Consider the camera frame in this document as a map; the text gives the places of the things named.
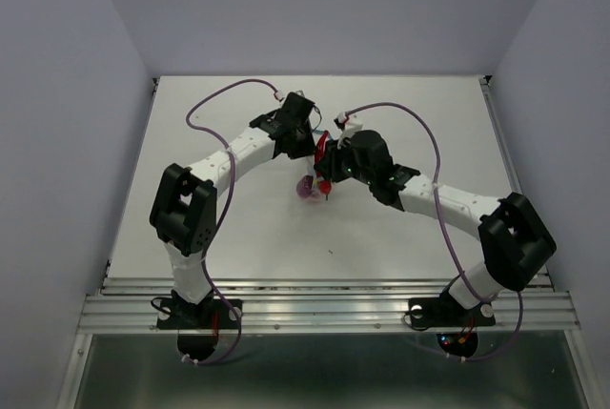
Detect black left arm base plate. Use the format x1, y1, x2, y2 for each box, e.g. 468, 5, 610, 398
151, 297, 238, 332

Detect red chili pepper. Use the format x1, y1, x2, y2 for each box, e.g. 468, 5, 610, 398
314, 131, 333, 200

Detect purple red onion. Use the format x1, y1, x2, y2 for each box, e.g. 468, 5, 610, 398
295, 175, 319, 201

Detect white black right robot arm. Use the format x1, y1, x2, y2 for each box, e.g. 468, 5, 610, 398
315, 130, 557, 323

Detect aluminium front frame rails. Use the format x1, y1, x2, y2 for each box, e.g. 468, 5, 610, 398
77, 275, 580, 335

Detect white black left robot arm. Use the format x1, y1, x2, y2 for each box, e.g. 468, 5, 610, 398
150, 92, 315, 327

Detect clear zip top bag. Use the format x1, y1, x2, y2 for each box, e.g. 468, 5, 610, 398
295, 130, 334, 202

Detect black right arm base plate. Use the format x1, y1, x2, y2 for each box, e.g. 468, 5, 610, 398
406, 297, 496, 330

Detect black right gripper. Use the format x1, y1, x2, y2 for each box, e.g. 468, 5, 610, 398
311, 134, 374, 186

